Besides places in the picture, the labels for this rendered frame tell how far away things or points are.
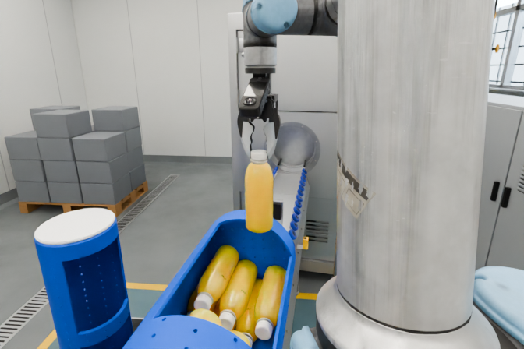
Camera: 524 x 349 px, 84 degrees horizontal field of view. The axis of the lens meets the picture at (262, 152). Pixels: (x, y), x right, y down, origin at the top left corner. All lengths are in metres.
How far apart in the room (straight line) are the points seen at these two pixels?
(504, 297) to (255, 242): 0.71
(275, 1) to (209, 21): 4.63
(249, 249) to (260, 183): 0.31
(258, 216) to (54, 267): 0.88
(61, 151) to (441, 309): 3.83
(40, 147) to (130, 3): 2.77
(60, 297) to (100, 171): 2.41
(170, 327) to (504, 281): 0.45
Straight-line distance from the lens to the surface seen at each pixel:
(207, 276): 0.80
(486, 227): 2.32
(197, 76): 5.18
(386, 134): 0.17
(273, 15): 0.55
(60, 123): 3.82
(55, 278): 1.41
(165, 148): 5.57
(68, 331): 1.55
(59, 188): 4.10
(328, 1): 0.58
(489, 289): 0.32
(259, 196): 0.70
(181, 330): 0.55
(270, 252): 0.93
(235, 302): 0.80
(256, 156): 0.68
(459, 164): 0.18
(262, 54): 0.66
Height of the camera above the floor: 1.63
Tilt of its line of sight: 16 degrees down
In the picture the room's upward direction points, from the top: straight up
